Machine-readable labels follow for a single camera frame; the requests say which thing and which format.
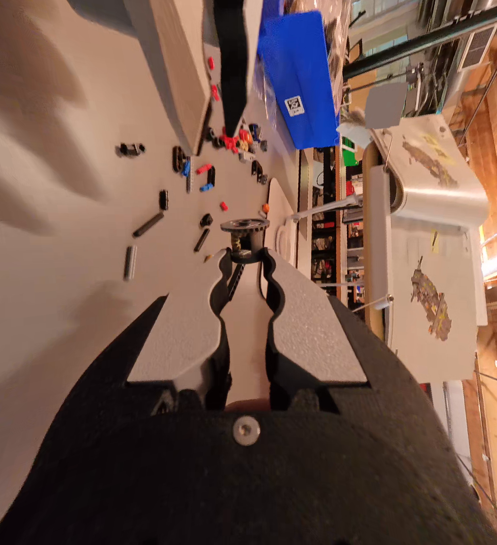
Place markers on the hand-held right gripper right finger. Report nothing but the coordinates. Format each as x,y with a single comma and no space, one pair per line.
316,336

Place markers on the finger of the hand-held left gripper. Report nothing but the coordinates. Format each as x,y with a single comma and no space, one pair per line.
176,64
253,21

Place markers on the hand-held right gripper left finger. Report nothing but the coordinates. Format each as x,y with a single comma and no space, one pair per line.
176,336

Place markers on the short grey lego axle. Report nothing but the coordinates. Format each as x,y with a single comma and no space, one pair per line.
130,264

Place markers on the lego pieces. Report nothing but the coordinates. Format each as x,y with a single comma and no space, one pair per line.
231,142

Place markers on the grey lego gear assembly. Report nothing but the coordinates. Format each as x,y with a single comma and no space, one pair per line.
248,238

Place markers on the lego instruction booklet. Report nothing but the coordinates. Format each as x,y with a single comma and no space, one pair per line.
423,298

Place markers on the blue plastic bin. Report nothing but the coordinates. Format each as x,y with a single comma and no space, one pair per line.
299,64

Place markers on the pile of clear parts bags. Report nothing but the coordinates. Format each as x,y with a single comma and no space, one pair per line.
338,38

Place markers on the black tripod pole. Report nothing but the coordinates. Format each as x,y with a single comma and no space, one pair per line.
423,40

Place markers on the white air vent grille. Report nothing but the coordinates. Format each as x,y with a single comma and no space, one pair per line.
478,49

